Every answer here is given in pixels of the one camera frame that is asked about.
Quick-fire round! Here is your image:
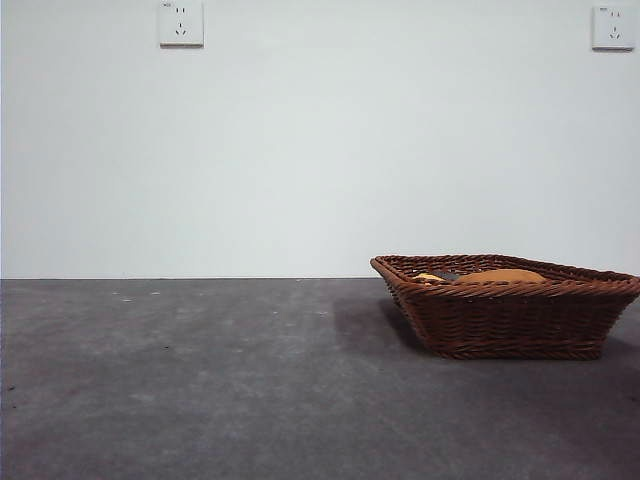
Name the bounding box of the brown wicker basket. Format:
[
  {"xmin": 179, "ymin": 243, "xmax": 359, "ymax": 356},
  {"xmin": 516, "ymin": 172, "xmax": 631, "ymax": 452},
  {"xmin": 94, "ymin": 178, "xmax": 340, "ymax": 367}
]
[{"xmin": 369, "ymin": 254, "xmax": 640, "ymax": 361}]

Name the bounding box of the brown potato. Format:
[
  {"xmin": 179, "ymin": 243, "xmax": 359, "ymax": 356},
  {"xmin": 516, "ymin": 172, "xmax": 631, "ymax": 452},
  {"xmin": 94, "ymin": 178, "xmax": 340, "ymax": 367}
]
[{"xmin": 452, "ymin": 268, "xmax": 548, "ymax": 286}]

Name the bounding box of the white wall socket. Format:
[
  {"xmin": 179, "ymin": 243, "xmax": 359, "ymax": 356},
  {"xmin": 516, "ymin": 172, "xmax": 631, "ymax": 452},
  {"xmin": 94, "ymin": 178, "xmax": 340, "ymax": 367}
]
[
  {"xmin": 158, "ymin": 0, "xmax": 205, "ymax": 49},
  {"xmin": 591, "ymin": 5, "xmax": 637, "ymax": 52}
]

